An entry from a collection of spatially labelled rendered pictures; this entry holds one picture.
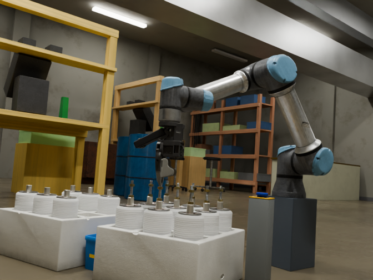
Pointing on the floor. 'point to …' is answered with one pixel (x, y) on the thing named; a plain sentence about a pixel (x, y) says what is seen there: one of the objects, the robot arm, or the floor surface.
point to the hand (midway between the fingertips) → (159, 181)
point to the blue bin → (90, 251)
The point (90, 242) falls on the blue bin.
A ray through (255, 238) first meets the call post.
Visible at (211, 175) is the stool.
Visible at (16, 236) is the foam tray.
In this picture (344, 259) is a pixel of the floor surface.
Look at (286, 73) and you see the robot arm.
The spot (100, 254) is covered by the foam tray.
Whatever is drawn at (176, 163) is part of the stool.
